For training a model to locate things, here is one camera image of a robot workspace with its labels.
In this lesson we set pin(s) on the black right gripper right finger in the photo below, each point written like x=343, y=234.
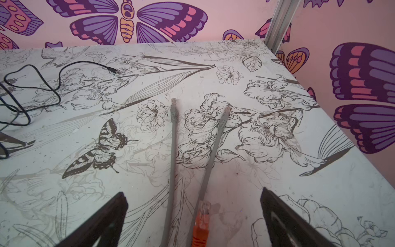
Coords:
x=285, y=227

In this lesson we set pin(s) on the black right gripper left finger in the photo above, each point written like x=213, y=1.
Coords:
x=103, y=228

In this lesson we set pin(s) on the aluminium frame post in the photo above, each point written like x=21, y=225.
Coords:
x=279, y=24

